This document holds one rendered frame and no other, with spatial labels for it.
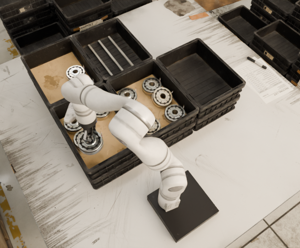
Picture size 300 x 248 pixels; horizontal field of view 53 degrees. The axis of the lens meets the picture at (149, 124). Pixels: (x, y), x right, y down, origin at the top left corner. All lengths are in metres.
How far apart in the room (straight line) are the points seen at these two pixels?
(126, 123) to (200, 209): 0.78
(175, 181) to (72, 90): 0.47
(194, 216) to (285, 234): 1.04
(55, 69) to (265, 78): 1.24
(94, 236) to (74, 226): 0.11
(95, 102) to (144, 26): 1.36
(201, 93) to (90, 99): 0.86
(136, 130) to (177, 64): 1.05
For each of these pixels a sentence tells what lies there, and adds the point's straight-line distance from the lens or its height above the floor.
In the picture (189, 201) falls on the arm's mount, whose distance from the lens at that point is 1.42.
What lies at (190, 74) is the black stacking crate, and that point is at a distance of 1.71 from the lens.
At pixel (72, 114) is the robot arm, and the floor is 1.16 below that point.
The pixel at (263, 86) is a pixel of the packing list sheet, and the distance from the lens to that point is 1.93.
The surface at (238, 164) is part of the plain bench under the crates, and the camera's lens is 1.60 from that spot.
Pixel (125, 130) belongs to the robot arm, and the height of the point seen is 1.47.
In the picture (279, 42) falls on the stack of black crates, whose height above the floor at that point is 0.38.
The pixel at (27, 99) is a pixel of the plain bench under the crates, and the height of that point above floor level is 0.70.
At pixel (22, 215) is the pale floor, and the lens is 2.34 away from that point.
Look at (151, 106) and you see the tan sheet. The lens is 1.55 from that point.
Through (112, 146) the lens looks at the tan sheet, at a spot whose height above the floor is 0.83.
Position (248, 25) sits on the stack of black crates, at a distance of 3.00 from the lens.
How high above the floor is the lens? 2.09
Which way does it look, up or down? 58 degrees down
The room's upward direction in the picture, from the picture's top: 1 degrees clockwise
